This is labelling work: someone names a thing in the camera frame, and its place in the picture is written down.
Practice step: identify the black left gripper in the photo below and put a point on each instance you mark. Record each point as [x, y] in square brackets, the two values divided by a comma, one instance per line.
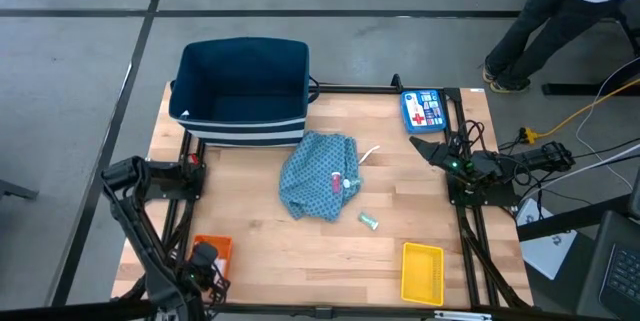
[205, 257]

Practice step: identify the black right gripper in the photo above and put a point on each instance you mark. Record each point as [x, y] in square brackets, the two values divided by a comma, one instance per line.
[457, 163]

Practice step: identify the small green medicine bottle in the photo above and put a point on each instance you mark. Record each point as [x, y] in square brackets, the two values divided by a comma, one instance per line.
[368, 221]

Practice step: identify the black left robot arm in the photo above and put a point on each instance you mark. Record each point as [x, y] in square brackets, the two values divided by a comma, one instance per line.
[135, 221]

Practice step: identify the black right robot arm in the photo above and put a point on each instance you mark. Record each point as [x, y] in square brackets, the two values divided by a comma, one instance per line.
[545, 158]

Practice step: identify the pink medicine vial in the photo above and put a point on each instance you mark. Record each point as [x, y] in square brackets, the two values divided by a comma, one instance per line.
[336, 182]

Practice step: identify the orange plastic basket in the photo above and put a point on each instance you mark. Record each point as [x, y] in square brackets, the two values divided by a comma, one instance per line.
[223, 246]

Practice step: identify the blue first aid kit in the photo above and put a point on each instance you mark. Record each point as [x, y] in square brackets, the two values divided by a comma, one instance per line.
[423, 111]

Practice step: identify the white cloth tie strip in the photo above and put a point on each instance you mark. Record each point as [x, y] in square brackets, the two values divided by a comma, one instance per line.
[370, 153]

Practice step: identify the small white teal vial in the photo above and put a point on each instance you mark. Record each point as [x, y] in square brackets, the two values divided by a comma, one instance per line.
[351, 181]

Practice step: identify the yellow plastic basket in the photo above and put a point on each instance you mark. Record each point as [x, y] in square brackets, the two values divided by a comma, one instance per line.
[422, 273]

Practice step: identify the teal patterned cloth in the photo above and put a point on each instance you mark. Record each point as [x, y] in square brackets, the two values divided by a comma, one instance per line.
[310, 181]

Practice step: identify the black desk beam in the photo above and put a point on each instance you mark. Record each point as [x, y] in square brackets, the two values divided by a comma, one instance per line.
[570, 221]

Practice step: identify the white cardboard box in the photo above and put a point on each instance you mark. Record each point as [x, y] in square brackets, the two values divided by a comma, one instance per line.
[547, 256]

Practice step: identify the navy white striped fabric bin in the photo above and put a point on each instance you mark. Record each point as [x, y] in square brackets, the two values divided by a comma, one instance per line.
[240, 86]

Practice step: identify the black furniture foot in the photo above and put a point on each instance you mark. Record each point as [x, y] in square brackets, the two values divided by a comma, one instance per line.
[15, 190]

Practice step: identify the black laptop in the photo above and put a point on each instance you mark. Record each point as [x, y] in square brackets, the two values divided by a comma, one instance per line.
[620, 271]

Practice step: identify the black metal rig frame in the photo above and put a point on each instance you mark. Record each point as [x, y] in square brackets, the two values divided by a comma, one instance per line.
[360, 89]

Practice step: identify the black desk leg frame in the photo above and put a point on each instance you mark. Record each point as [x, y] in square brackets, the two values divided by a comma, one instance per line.
[575, 89]

